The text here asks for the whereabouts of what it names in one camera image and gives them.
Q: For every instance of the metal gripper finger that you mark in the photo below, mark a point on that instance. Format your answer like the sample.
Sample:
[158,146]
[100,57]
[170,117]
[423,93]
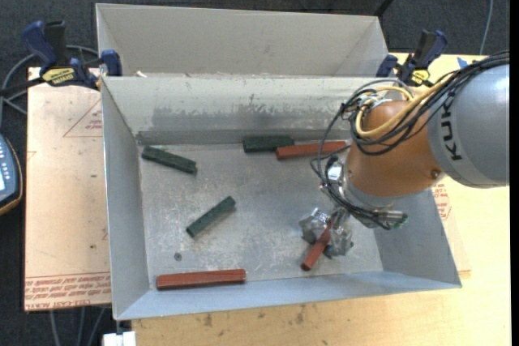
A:
[313,226]
[341,243]

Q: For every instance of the red-brown block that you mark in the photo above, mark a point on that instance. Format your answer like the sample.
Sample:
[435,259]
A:
[200,279]
[315,253]
[310,150]

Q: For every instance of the grey metal bin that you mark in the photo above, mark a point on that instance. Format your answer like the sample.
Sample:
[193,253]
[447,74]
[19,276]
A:
[259,210]

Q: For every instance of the dark green flat block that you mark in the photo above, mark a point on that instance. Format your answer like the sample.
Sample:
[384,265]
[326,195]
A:
[169,160]
[211,216]
[267,143]

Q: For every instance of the brown cardboard board red print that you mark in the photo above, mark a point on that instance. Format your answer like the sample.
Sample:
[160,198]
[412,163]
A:
[65,194]

